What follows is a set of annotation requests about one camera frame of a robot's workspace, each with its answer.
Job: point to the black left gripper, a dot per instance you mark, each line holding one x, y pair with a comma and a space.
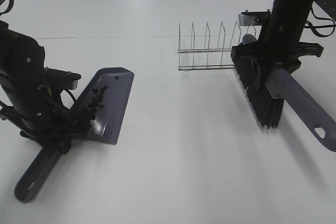
46, 113

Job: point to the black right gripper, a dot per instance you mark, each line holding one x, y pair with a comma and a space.
276, 42

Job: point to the purple brush black bristles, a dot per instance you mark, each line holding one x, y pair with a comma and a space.
267, 91

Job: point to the purple plastic dustpan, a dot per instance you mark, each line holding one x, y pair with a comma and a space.
101, 131

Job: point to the pile of coffee beans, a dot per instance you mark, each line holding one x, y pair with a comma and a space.
99, 103

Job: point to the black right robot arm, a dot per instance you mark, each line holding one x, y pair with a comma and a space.
290, 11

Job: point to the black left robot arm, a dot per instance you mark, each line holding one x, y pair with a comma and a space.
22, 58

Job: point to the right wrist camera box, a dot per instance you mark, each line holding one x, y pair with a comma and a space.
247, 18

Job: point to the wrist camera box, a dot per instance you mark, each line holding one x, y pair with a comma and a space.
62, 79
247, 18

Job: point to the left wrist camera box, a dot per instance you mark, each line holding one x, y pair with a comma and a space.
62, 79

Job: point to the metal wire rack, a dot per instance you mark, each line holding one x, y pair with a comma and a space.
209, 51

